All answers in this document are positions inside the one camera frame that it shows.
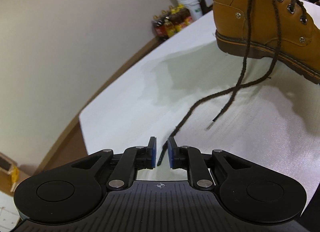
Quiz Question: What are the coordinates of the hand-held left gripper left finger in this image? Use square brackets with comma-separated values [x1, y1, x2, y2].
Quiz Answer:
[71, 136, 157, 191]

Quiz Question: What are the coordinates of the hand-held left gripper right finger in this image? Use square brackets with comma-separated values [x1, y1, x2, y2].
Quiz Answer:
[168, 136, 253, 191]

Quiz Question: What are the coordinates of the dark brown shoelace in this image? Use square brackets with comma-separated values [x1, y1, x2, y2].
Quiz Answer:
[156, 0, 307, 167]

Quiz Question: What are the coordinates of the white plastic bucket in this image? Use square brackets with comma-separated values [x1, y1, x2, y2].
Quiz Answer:
[176, 0, 204, 21]

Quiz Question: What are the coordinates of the group of cooking oil bottles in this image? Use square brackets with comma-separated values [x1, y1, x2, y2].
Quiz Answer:
[152, 5, 193, 40]

